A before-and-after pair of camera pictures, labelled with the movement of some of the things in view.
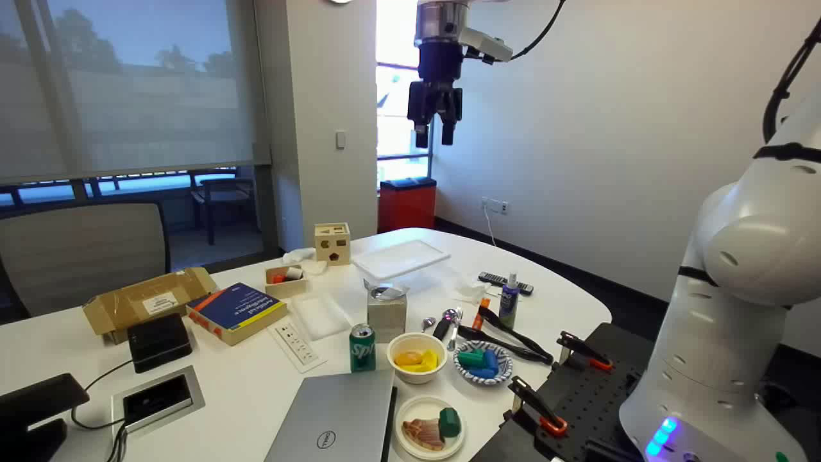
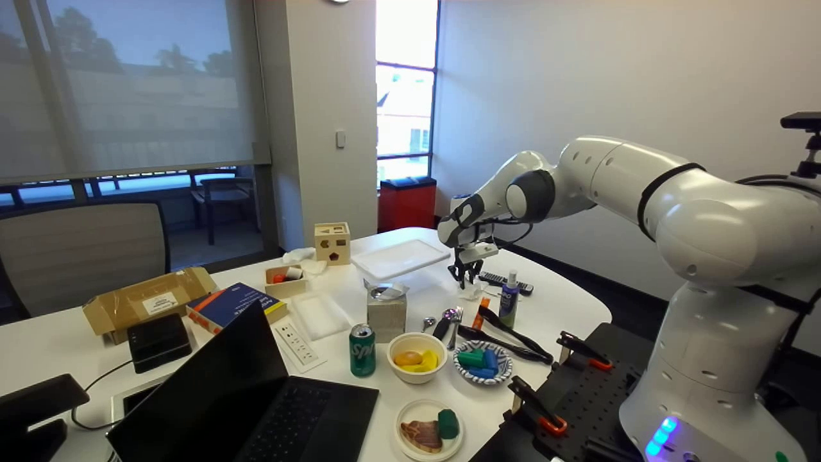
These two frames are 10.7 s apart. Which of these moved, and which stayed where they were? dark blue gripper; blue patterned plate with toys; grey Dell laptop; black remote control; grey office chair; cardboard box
Moved: grey Dell laptop; dark blue gripper
Stayed: cardboard box; blue patterned plate with toys; black remote control; grey office chair
